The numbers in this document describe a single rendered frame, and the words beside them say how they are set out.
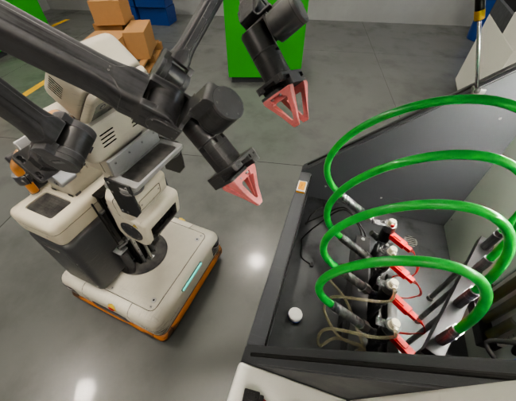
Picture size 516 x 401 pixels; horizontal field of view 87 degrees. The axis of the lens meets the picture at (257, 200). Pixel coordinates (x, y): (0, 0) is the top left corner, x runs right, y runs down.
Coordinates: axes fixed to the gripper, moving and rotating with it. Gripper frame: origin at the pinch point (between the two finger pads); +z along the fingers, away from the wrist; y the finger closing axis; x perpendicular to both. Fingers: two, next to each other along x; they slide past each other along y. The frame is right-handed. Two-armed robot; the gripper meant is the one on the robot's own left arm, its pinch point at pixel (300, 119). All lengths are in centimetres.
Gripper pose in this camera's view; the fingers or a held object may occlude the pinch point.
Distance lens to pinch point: 60.5
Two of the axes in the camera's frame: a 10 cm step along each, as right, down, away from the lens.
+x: -7.0, 3.0, 6.5
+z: 4.9, 8.6, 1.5
